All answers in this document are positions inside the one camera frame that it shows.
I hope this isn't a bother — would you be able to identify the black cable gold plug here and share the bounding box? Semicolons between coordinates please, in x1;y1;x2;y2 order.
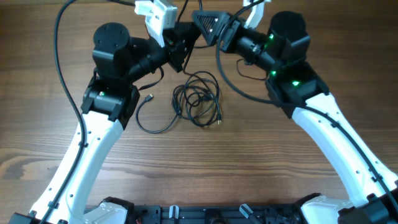
171;71;222;127

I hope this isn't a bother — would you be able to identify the black cable small plug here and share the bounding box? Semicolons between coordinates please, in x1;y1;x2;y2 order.
135;94;178;134

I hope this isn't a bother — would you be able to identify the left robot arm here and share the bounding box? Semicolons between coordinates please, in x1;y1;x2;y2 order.
10;22;200;223

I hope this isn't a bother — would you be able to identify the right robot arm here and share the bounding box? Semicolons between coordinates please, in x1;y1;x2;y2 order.
192;11;397;223

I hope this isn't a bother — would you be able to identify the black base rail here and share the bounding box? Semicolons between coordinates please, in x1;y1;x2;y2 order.
106;204;307;224

